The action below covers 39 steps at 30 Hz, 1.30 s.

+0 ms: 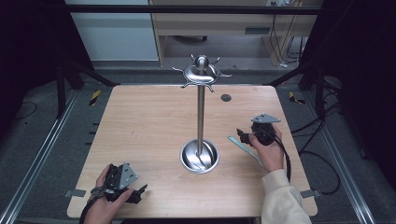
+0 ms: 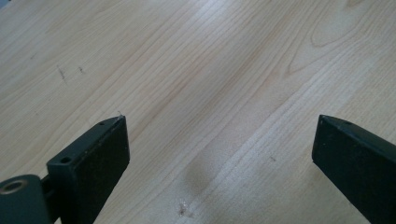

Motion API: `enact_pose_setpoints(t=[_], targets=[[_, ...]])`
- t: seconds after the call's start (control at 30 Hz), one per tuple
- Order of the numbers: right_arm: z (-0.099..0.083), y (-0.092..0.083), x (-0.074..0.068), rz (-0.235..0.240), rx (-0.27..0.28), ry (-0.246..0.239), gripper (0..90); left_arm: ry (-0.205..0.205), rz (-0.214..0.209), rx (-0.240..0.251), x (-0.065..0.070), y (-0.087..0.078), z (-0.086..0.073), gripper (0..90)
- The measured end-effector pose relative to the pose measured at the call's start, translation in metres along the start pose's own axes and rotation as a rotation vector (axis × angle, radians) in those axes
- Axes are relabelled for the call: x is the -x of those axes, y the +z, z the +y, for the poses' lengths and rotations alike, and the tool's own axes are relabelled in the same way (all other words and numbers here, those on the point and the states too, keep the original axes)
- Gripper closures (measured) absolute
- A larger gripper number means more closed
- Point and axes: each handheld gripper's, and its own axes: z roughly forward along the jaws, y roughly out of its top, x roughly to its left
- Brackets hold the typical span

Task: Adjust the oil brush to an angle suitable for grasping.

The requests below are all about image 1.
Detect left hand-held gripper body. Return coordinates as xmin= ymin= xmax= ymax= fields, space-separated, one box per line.
xmin=104 ymin=161 xmax=140 ymax=203

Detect white cabinet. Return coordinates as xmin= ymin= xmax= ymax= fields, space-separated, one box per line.
xmin=64 ymin=0 xmax=160 ymax=62

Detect yellow black floor tape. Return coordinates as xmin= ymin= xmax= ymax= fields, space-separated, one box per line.
xmin=288 ymin=91 xmax=306 ymax=105
xmin=89 ymin=89 xmax=103 ymax=107

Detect person's right hand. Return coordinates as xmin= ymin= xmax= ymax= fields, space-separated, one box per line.
xmin=247 ymin=123 xmax=286 ymax=174

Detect steel utensil stand with hooks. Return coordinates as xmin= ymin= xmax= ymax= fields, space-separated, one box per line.
xmin=171 ymin=53 xmax=233 ymax=175

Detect person's left hand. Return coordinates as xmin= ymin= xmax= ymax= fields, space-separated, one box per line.
xmin=83 ymin=163 xmax=135 ymax=224

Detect thin black floor cable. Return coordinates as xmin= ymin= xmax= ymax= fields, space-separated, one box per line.
xmin=12 ymin=100 xmax=39 ymax=121

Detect black metal stand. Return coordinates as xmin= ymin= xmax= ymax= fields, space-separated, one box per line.
xmin=55 ymin=57 xmax=121 ymax=119
xmin=262 ymin=59 xmax=329 ymax=119

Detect light wooden desk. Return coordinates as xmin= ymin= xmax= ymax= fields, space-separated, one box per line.
xmin=148 ymin=0 xmax=324 ymax=67

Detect grey table edge bracket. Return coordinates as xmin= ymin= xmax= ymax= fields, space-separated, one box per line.
xmin=64 ymin=189 xmax=87 ymax=199
xmin=300 ymin=189 xmax=323 ymax=200

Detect black curtain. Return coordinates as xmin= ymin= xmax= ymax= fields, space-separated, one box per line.
xmin=0 ymin=0 xmax=94 ymax=138
xmin=298 ymin=0 xmax=396 ymax=190

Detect pale green strip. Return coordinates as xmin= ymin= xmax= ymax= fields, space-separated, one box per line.
xmin=226 ymin=134 xmax=265 ymax=167

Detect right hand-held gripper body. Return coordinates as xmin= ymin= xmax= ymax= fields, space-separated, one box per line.
xmin=249 ymin=113 xmax=282 ymax=147

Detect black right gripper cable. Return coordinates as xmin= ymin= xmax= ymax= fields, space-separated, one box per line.
xmin=252 ymin=128 xmax=292 ymax=184

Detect aluminium floor rail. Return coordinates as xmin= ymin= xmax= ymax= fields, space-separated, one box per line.
xmin=0 ymin=89 xmax=80 ymax=224
xmin=302 ymin=90 xmax=378 ymax=224

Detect black horizontal frame bar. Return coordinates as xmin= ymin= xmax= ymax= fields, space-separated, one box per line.
xmin=64 ymin=4 xmax=323 ymax=16

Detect hanging black desk cables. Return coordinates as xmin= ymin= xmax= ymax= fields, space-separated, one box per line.
xmin=268 ymin=1 xmax=309 ymax=68

